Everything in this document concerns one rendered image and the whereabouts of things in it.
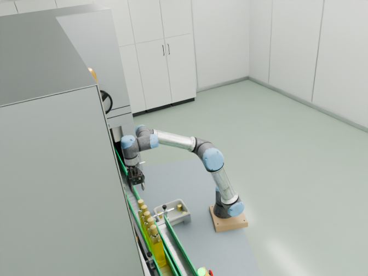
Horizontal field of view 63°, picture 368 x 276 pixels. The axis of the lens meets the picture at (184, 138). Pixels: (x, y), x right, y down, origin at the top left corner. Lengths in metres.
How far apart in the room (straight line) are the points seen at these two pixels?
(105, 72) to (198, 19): 3.98
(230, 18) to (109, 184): 5.89
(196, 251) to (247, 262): 0.32
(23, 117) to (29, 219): 0.27
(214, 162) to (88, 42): 1.26
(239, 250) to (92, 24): 1.81
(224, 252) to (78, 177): 1.41
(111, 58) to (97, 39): 0.17
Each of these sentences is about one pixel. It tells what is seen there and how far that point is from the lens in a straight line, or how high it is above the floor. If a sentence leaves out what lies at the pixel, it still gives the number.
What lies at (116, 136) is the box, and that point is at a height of 1.10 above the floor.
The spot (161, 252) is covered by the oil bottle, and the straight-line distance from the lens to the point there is 1.78.
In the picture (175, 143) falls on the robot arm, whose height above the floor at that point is 1.45.
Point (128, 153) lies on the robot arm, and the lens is 1.58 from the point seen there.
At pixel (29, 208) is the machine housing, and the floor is 1.87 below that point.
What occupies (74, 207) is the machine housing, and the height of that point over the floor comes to 1.83.
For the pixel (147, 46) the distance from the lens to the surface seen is 5.36.
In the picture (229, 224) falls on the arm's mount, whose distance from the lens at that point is 2.14.
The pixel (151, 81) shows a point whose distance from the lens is 5.52.
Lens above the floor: 2.34
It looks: 30 degrees down
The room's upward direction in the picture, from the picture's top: 6 degrees counter-clockwise
